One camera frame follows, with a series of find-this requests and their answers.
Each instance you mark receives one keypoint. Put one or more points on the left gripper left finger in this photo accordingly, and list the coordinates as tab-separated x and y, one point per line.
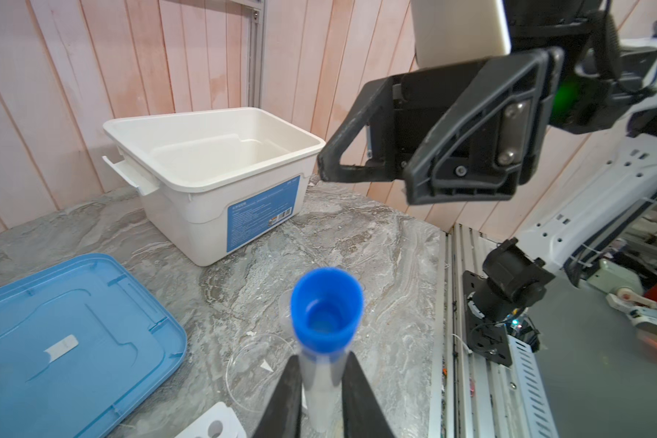
282	417

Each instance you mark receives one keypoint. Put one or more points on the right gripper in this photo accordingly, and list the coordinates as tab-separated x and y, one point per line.
492	78

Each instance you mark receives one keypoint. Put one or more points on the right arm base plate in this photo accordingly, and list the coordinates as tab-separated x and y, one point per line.
489	337

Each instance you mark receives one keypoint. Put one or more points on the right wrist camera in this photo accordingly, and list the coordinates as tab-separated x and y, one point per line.
449	32

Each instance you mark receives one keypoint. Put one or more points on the white test tube rack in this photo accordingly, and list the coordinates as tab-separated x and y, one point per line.
219	421

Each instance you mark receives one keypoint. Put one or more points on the white plastic storage bin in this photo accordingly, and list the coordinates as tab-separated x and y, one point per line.
213	181

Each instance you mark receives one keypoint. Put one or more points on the clear petri dish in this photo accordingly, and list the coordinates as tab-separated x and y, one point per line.
254	369

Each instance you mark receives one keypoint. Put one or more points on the blue plastic bin lid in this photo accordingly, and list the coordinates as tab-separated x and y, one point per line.
82	345

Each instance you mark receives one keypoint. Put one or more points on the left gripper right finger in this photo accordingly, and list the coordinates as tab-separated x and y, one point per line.
361	412

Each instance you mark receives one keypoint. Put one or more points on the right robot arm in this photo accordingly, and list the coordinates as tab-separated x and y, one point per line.
518	270

